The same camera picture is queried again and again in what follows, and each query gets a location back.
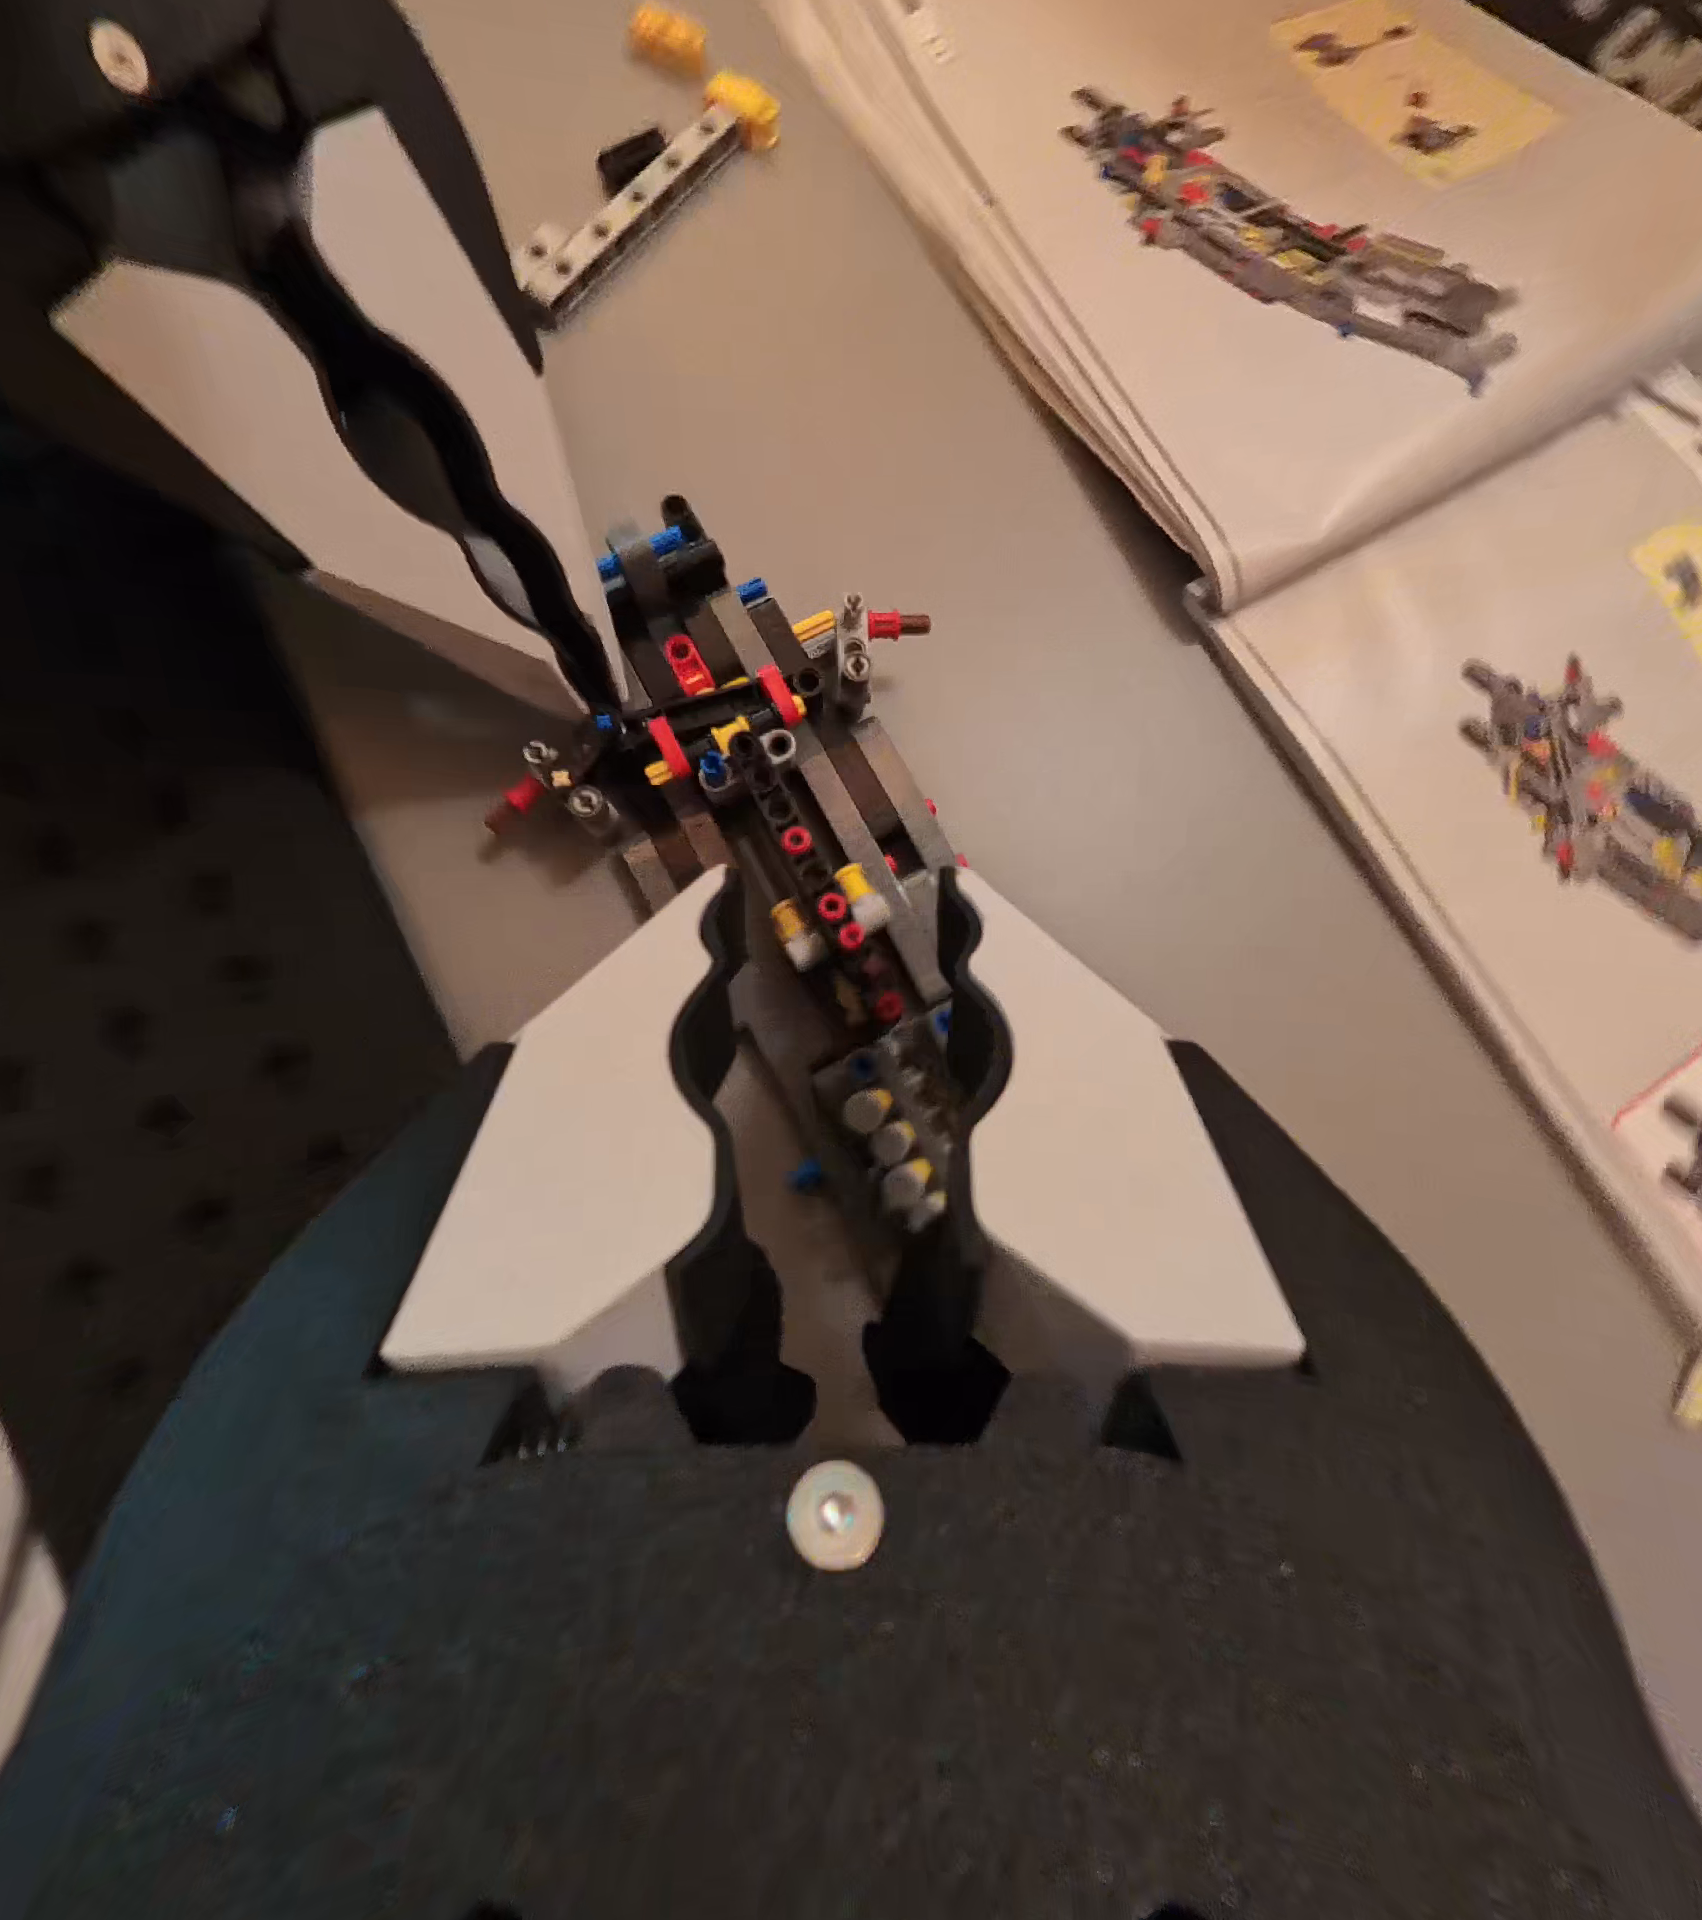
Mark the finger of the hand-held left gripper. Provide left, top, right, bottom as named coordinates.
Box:
left=258, top=102, right=632, bottom=711
left=47, top=258, right=598, bottom=722

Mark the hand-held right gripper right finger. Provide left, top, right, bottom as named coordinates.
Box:
left=940, top=867, right=1308, bottom=1379

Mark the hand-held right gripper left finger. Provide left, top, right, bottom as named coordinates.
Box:
left=377, top=864, right=739, bottom=1391

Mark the lego chassis assembly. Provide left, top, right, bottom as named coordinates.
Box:
left=481, top=495, right=973, bottom=1323

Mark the lego instruction booklet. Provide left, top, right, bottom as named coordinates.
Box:
left=760, top=0, right=1702, bottom=1488

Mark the lego set box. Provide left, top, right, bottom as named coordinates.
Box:
left=1466, top=0, right=1702, bottom=264

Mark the black perforated panel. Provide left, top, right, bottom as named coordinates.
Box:
left=0, top=434, right=469, bottom=1563

